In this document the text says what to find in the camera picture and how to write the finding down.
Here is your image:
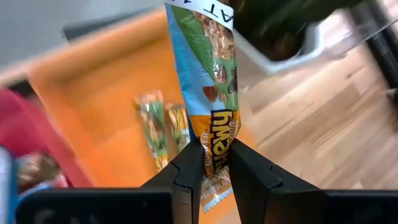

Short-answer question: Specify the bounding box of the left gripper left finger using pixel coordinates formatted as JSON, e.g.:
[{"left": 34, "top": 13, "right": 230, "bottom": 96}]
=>
[{"left": 15, "top": 139, "right": 205, "bottom": 224}]

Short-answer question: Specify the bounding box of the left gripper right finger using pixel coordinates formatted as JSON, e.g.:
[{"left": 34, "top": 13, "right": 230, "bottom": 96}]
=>
[{"left": 228, "top": 138, "right": 398, "bottom": 224}]

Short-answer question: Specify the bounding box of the white-labelled peanut butter granola bar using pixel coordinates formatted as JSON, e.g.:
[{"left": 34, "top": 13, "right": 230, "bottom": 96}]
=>
[{"left": 164, "top": 0, "right": 242, "bottom": 214}]

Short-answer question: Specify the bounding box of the pink plastic bin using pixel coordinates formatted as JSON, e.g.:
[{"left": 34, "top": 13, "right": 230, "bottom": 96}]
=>
[{"left": 0, "top": 88, "right": 94, "bottom": 224}]

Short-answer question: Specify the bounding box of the orange plastic bin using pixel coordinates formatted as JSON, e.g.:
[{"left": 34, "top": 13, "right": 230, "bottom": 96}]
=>
[{"left": 0, "top": 7, "right": 259, "bottom": 224}]

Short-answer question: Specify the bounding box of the clear plastic bin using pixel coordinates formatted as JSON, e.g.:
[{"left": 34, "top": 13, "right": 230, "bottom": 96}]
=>
[{"left": 310, "top": 9, "right": 398, "bottom": 94}]

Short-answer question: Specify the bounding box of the green cactus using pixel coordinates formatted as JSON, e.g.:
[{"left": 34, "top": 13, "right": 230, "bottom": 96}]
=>
[{"left": 231, "top": 0, "right": 371, "bottom": 62}]

